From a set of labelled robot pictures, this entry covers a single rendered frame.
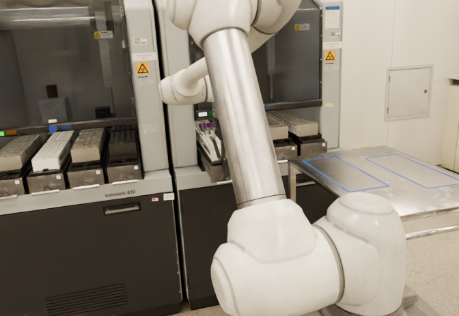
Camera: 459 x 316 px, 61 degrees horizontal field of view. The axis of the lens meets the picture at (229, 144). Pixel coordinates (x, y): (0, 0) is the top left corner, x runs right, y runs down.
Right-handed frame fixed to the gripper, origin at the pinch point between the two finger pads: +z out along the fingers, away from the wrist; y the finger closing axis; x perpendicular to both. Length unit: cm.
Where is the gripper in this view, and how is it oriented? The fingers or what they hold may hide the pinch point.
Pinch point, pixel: (227, 167)
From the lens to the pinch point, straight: 155.8
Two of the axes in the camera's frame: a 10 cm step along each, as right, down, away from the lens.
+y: -9.7, 1.1, -2.2
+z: 0.5, 9.6, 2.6
